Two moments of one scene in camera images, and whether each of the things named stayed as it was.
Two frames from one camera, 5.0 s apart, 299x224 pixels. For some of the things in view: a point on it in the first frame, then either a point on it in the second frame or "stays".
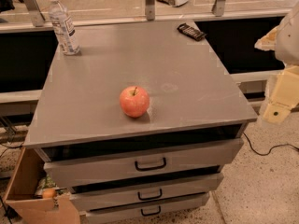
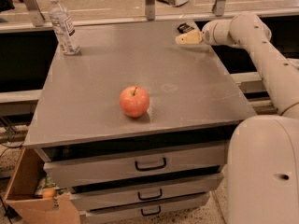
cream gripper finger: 284,96 to 215,33
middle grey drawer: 94,196 stays
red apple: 135,101 stays
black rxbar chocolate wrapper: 192,32 stays
